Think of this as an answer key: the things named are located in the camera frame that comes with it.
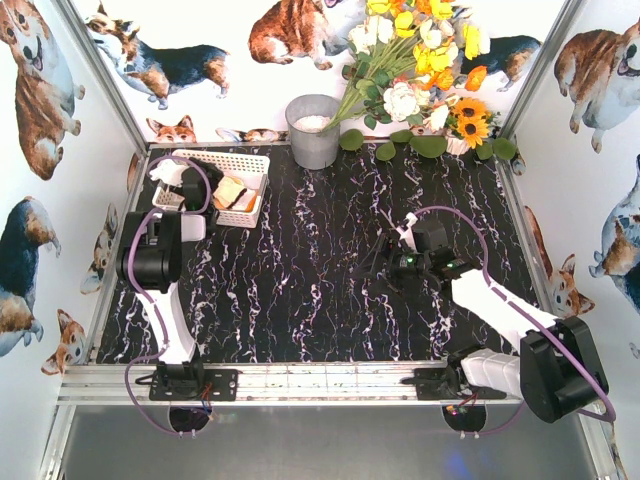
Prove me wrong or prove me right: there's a sunflower pot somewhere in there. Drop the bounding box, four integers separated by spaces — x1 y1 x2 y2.
444 96 501 156

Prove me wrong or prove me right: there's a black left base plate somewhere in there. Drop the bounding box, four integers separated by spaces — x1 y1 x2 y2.
148 369 238 402

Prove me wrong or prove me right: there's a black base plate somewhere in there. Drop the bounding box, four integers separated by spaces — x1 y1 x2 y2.
148 369 238 402
404 367 507 400

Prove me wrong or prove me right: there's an artificial flower bouquet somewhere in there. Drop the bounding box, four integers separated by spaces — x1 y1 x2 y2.
327 1 491 130

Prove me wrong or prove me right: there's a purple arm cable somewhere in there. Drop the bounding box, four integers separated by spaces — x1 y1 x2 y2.
412 204 617 435
123 154 211 439

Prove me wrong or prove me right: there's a grey metal bucket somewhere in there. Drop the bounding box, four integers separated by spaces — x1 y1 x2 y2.
285 94 340 170

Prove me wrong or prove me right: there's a cream glove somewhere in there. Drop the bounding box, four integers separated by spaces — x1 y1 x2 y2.
213 176 247 209

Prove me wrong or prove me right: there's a white perforated storage basket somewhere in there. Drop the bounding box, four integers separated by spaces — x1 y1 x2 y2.
151 149 270 229

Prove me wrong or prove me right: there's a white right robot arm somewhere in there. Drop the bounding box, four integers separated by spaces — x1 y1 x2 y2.
352 214 615 423

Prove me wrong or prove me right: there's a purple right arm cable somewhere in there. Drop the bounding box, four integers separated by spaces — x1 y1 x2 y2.
412 204 617 435

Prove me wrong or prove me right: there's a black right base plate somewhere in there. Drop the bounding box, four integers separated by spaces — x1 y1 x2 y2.
404 367 507 400

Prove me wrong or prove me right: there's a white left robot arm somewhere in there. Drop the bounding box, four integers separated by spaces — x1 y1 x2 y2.
116 155 223 365

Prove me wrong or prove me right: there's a white glove orange cuff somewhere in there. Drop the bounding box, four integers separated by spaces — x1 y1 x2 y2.
233 189 259 213

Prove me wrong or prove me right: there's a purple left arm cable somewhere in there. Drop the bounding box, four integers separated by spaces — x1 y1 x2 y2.
123 154 211 439

